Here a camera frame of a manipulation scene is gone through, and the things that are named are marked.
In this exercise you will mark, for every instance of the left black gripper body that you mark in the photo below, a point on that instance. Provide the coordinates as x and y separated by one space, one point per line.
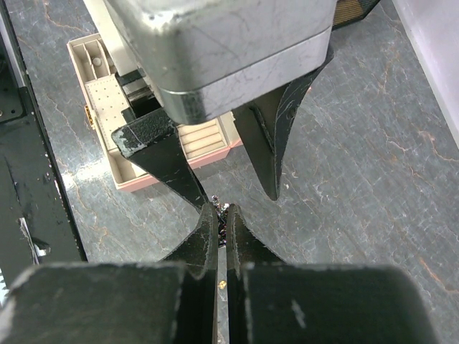
207 58

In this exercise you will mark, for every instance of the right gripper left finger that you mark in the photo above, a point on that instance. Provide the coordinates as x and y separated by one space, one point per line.
199 250

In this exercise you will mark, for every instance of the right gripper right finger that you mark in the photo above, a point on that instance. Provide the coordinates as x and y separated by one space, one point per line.
243 246

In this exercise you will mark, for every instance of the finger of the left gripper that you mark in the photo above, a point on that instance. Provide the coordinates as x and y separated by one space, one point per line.
264 126
152 143

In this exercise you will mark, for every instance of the pink jewelry box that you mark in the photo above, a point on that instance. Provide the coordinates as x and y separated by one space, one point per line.
202 144

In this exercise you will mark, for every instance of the white earring backs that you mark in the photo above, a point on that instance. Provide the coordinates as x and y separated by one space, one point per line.
97 62

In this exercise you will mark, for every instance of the black wire shelf rack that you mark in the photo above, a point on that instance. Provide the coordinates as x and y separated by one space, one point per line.
350 11

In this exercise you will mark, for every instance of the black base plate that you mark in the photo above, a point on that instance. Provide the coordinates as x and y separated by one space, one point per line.
37 224

